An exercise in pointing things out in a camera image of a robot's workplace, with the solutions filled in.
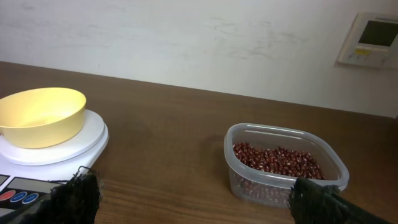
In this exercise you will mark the white digital kitchen scale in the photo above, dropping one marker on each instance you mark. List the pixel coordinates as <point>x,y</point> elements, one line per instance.
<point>29,174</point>

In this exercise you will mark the clear plastic bean container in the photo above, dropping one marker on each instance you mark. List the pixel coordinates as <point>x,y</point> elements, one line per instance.
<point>273,189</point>

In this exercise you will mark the red adzuki beans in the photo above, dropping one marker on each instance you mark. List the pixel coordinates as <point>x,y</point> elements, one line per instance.
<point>280,160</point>

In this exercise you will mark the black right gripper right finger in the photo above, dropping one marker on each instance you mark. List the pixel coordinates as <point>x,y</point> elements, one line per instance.
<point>310,203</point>

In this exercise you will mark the yellow plastic bowl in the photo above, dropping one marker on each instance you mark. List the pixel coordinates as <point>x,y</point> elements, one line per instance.
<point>42,117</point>

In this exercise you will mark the white wall control panel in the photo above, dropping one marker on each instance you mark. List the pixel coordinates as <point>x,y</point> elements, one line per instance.
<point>371,41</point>

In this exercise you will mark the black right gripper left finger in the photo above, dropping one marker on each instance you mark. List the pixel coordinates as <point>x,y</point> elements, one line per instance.
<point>75,201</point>

